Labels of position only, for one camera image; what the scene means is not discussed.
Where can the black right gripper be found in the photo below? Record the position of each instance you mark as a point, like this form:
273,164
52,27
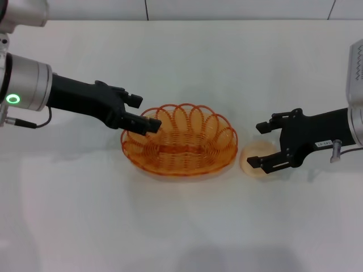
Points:
312,130

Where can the round pale bread bun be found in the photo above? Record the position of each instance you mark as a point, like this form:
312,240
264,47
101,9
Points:
261,148

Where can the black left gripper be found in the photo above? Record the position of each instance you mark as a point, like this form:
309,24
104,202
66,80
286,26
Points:
85,99

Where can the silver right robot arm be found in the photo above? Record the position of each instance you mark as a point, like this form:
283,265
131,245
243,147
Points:
356,85

